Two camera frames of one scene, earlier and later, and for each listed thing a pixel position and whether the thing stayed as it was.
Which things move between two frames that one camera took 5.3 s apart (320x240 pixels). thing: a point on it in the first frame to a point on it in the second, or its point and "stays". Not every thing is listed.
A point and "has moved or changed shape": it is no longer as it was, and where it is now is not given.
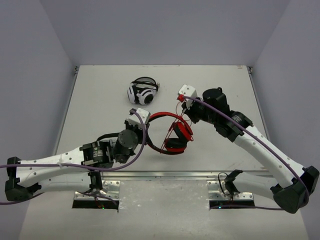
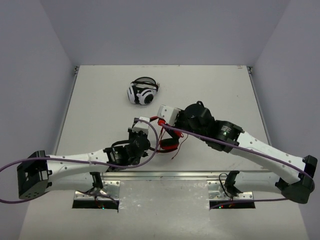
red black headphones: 176,141 has moved or changed shape
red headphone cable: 180,98 to 162,123
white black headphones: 141,90 stays
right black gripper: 190,111 to 180,114
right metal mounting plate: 217,191 stays
